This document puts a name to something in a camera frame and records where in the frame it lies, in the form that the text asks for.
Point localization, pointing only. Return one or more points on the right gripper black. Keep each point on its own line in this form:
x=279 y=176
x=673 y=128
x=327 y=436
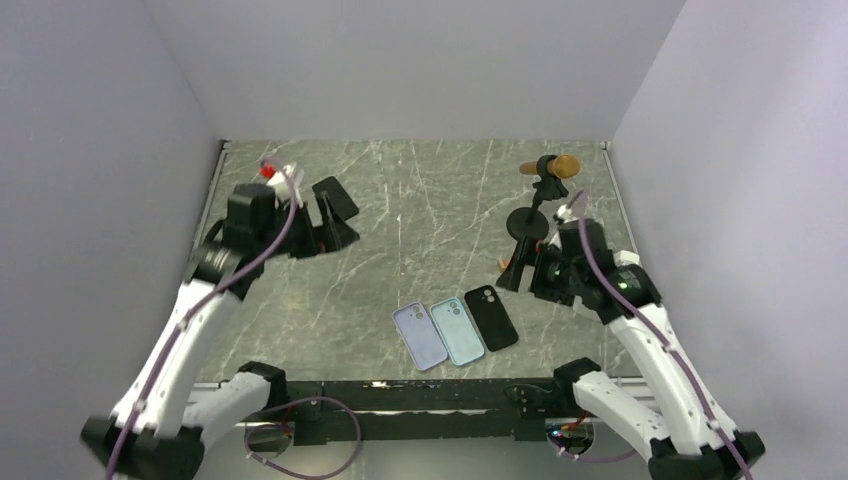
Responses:
x=538 y=285

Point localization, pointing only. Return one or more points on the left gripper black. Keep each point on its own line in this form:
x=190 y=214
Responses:
x=316 y=238

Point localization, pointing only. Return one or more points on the black phone without case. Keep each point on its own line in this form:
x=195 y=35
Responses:
x=342 y=206

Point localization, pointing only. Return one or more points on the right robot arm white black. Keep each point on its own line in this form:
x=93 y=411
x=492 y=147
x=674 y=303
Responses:
x=688 y=435

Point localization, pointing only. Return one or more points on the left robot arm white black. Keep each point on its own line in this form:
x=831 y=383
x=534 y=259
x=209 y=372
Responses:
x=220 y=272

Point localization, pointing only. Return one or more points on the white phone stand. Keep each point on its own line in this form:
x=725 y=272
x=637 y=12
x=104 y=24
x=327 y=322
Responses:
x=620 y=259

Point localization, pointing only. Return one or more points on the wooden microphone on black stand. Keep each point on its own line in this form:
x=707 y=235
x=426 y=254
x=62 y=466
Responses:
x=551 y=170

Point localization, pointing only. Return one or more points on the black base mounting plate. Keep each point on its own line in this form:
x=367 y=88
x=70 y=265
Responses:
x=522 y=409

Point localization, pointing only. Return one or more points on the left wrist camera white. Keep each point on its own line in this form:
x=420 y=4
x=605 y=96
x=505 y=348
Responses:
x=284 y=179

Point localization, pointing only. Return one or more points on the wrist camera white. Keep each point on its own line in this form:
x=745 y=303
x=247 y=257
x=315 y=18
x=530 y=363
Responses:
x=572 y=211
x=284 y=179

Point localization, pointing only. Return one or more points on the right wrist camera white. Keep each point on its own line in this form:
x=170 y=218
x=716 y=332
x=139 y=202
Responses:
x=572 y=211

